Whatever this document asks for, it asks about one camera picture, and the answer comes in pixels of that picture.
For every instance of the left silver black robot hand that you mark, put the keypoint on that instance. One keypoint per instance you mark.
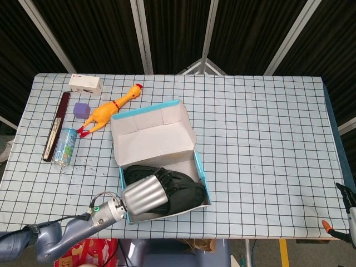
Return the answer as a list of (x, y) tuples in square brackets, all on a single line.
[(144, 194)]

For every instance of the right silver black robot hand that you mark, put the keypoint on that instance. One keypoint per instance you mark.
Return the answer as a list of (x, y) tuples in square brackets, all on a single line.
[(353, 222)]

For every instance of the black rubber slipper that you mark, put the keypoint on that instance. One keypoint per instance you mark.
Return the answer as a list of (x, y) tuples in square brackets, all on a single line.
[(136, 173), (189, 197)]

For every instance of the light blue cardboard shoe box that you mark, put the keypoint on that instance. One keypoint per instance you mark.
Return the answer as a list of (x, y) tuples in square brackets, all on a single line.
[(153, 133)]

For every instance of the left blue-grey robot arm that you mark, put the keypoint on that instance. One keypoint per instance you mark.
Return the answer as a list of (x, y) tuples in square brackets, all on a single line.
[(64, 233)]

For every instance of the red patterned shopping bag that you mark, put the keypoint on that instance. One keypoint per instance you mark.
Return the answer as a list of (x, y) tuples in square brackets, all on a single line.
[(94, 251)]

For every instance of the dark red long fan box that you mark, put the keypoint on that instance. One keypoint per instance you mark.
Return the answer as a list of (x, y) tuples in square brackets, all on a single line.
[(57, 125)]

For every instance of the small white product box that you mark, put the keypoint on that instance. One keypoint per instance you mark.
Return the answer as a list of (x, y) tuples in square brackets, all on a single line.
[(84, 83)]

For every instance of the blue-grey plastic chair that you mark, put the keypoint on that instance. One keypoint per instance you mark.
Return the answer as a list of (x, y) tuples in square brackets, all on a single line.
[(167, 256)]

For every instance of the brown paper bag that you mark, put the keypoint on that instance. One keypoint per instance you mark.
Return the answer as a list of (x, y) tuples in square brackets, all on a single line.
[(200, 245)]

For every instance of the yellow rubber chicken toy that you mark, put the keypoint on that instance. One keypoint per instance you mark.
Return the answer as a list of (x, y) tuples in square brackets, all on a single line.
[(104, 112)]

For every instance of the light blue drink can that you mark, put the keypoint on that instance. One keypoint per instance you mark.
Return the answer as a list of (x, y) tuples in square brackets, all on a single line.
[(65, 147)]

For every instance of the white metal screen bar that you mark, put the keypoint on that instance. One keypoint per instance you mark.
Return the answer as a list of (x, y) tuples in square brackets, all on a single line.
[(8, 122), (347, 125)]

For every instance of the purple foam cube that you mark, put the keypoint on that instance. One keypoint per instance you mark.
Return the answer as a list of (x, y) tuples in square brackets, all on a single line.
[(81, 110)]

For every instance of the grey metal table leg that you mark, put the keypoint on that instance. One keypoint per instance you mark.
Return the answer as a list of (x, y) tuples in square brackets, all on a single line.
[(247, 253)]

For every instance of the white triangular screen foot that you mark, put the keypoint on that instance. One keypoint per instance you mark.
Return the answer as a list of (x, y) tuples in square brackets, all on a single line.
[(200, 64)]

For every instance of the white metal screen post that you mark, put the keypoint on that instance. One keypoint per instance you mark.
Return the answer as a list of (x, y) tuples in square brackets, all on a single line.
[(289, 36), (142, 36), (47, 36), (208, 36)]

